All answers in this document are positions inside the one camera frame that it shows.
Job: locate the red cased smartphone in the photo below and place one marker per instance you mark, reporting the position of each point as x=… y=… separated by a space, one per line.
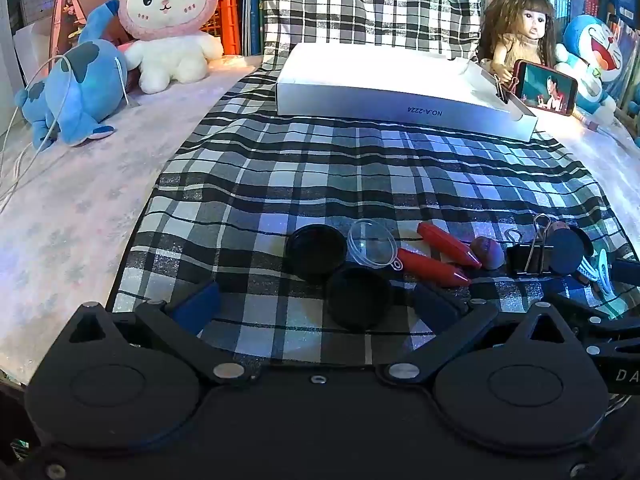
x=545 y=87

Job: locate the brown oval stone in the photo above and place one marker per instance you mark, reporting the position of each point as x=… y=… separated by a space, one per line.
x=487 y=254

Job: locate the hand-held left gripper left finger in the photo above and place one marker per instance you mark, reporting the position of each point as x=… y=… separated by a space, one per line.
x=192 y=307

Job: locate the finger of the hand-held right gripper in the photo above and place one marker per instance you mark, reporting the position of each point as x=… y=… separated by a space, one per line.
x=595 y=317
x=627 y=270

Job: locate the blue plush toy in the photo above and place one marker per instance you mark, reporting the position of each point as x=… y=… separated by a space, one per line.
x=75 y=90

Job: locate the white cardboard box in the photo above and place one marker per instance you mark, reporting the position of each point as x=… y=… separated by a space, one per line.
x=380 y=77

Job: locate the white cardboard sheet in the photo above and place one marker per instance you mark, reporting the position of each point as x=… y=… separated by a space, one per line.
x=30 y=55

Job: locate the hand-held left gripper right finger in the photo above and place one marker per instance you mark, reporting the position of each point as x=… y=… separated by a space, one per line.
x=435 y=310

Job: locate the upright blue book spines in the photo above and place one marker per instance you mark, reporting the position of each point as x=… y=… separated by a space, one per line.
x=252 y=5

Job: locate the pink bunny plush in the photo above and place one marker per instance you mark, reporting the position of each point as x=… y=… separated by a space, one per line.
x=167 y=15

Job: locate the red plastic crate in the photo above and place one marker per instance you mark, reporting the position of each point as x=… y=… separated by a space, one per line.
x=227 y=25

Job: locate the white plastic clip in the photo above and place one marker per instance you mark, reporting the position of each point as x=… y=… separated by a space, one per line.
x=597 y=272

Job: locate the black round lid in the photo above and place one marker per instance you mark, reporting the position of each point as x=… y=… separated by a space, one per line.
x=315 y=255
x=570 y=250
x=359 y=300

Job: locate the blue cat plush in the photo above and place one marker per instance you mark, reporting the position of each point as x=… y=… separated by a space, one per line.
x=595 y=50

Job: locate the pink handbag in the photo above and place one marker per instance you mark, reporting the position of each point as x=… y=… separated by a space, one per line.
x=75 y=0

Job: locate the black white plaid cloth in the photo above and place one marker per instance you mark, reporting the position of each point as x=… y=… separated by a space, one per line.
x=310 y=175

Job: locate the clear plastic round lid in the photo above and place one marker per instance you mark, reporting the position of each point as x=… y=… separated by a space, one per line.
x=372 y=245

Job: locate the brown haired doll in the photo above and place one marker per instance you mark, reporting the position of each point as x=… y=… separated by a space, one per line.
x=520 y=25

